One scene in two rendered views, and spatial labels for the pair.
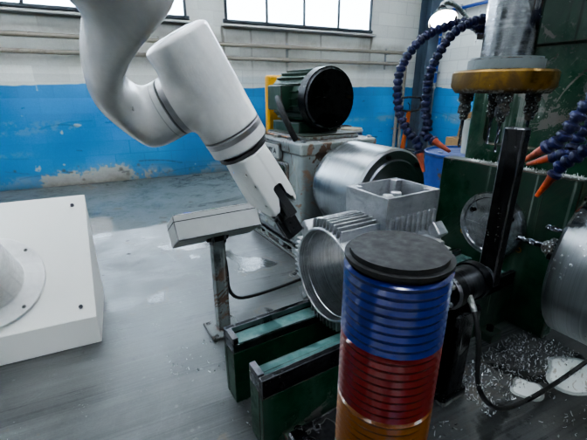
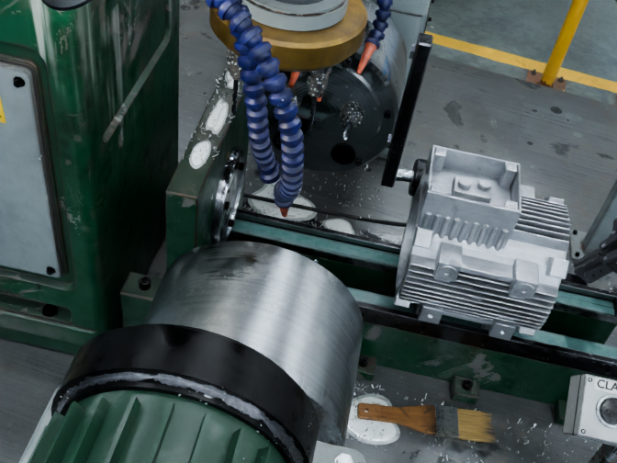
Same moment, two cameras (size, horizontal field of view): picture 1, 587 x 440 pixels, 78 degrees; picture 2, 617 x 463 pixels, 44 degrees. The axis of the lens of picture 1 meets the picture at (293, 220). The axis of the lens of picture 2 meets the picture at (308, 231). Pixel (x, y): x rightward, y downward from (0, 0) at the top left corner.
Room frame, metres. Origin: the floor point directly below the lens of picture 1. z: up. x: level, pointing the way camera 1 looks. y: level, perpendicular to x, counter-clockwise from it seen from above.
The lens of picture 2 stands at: (1.36, 0.11, 1.76)
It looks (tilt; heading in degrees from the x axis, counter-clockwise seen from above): 45 degrees down; 214
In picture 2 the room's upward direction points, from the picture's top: 10 degrees clockwise
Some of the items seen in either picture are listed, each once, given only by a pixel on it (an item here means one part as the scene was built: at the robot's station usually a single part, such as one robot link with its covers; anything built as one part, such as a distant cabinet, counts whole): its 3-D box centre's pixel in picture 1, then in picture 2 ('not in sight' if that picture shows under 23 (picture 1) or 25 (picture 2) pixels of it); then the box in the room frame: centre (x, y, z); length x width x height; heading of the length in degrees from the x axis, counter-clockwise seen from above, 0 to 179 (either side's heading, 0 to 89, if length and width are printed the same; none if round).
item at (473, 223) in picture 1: (489, 224); (230, 197); (0.77, -0.44, 1.02); 0.15 x 0.02 x 0.15; 31
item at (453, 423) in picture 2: not in sight; (426, 419); (0.72, -0.07, 0.80); 0.21 x 0.05 x 0.01; 128
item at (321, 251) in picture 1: (369, 261); (477, 252); (0.58, -0.13, 1.02); 0.20 x 0.19 x 0.19; 121
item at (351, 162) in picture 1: (355, 185); (231, 412); (1.03, -0.18, 1.04); 0.37 x 0.25 x 0.25; 31
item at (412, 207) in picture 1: (390, 207); (467, 197); (0.60, -0.17, 1.11); 0.12 x 0.11 x 0.07; 121
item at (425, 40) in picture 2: (500, 210); (406, 116); (0.54, -0.32, 1.12); 0.04 x 0.03 x 0.26; 121
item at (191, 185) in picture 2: (502, 236); (186, 209); (0.80, -0.50, 0.97); 0.30 x 0.11 x 0.34; 31
